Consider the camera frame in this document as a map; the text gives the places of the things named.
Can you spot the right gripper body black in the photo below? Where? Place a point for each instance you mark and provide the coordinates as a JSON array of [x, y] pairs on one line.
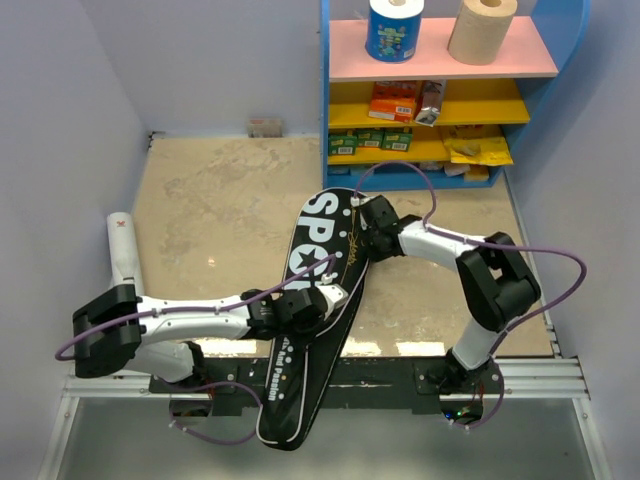
[[373, 251]]

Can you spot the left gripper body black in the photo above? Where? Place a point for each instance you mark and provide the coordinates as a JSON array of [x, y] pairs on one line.
[[293, 328]]

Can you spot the black sport racket bag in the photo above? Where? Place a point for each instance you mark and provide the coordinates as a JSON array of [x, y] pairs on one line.
[[325, 240]]

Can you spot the white shuttlecock tube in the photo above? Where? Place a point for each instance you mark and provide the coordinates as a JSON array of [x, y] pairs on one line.
[[124, 256]]

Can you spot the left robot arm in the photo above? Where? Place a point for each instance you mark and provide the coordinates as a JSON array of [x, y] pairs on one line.
[[121, 330]]

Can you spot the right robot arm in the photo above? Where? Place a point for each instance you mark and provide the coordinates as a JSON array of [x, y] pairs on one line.
[[497, 283]]

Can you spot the green box right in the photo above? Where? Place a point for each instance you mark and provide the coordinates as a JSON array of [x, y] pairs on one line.
[[397, 139]]

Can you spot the green box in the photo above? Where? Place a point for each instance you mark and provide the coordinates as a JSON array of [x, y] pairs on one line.
[[397, 139], [342, 143], [370, 138]]

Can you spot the green box middle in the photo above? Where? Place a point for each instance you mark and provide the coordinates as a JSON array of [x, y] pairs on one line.
[[370, 138]]

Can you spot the green box left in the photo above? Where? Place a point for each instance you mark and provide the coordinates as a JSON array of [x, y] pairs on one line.
[[342, 143]]

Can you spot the blue shelf unit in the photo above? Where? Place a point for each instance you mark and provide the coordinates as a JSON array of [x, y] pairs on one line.
[[451, 100]]

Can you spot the yellow snack bag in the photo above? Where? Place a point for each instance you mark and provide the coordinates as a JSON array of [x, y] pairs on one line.
[[476, 145]]

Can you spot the orange snack box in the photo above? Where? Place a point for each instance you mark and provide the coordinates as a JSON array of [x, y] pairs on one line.
[[393, 100]]

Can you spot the silver snack bag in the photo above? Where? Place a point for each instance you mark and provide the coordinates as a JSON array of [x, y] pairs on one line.
[[429, 105]]

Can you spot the small pink eraser box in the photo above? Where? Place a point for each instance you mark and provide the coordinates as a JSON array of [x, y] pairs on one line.
[[265, 127]]

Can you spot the blue wrapped paper roll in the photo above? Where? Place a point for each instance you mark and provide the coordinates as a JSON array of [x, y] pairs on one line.
[[393, 29]]

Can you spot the brown paper towel roll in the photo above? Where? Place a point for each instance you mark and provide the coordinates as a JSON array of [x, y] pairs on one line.
[[479, 30]]

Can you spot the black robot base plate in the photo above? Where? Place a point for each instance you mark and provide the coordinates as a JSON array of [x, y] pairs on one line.
[[384, 383]]

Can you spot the aluminium rail frame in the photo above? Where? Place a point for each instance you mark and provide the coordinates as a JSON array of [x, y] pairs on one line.
[[213, 218]]

